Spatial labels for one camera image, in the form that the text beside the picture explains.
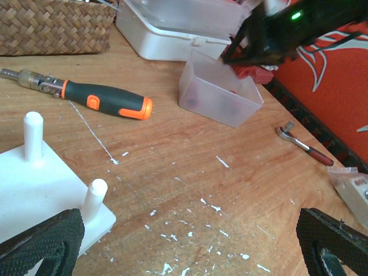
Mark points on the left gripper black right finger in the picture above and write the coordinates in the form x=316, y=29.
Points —
x=329, y=245

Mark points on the bagged small parts packet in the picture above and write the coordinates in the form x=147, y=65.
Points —
x=351, y=185

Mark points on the brown woven basket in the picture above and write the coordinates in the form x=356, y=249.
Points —
x=56, y=27

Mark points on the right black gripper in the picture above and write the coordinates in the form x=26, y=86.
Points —
x=268, y=39

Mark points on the red mat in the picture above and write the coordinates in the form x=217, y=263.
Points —
x=258, y=74

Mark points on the small red handled tool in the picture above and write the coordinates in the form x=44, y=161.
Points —
x=284, y=132

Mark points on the white peg base plate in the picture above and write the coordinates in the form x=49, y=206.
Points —
x=36, y=184

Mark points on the clear tray of red springs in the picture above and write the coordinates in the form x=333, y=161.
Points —
x=211, y=89

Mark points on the white plastic case with handle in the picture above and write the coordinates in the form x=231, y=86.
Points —
x=169, y=30

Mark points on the orange black handled pliers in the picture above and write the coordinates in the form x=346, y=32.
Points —
x=105, y=99

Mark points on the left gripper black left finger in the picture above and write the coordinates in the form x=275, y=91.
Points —
x=54, y=242

